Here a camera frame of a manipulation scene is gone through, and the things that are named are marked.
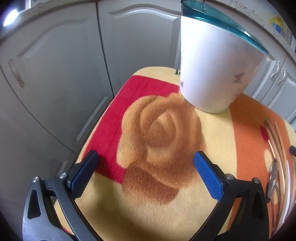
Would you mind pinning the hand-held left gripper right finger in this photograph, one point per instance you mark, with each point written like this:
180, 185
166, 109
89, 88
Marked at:
208, 176

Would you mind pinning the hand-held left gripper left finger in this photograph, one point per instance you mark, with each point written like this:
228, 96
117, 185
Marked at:
84, 171

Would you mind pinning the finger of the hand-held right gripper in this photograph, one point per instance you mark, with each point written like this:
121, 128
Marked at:
293, 150

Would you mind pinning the light wooden chopstick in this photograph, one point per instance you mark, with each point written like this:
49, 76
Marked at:
274, 150

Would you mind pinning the brown wooden chopstick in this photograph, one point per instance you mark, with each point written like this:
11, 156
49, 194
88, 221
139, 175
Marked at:
271, 134

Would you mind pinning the metal spoon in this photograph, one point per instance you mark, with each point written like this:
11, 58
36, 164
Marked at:
272, 185

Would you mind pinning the white utensil holder teal rim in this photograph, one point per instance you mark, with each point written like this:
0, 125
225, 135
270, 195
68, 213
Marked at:
208, 58

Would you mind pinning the floral fleece blanket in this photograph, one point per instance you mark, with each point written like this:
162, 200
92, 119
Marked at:
161, 139

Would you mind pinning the yellow cooking oil bottle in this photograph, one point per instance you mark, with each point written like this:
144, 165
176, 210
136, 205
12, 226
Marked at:
277, 24

